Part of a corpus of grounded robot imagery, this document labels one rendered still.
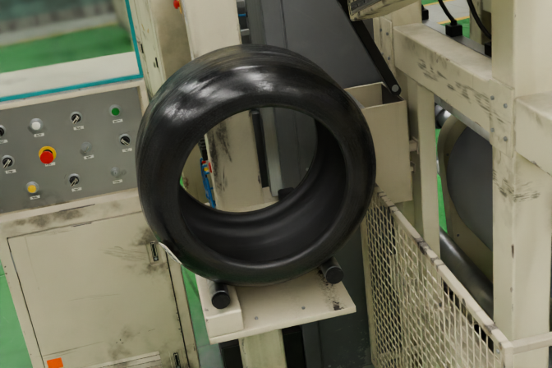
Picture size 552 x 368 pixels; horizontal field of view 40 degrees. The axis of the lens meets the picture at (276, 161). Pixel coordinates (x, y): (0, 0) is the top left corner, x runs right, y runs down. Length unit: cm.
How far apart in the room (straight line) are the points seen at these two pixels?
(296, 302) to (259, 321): 11
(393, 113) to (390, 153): 11
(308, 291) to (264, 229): 20
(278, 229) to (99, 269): 75
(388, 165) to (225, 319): 63
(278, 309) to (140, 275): 76
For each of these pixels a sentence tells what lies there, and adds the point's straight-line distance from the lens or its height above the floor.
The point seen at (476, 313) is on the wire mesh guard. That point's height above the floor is 100.
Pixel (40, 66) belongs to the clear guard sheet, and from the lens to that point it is 233.
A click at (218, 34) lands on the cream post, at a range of 195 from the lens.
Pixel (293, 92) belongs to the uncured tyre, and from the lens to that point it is 162.
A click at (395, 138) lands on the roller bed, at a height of 110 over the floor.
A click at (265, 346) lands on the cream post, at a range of 236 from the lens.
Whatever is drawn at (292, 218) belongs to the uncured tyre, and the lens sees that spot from 202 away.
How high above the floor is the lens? 188
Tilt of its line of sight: 23 degrees down
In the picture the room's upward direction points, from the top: 7 degrees counter-clockwise
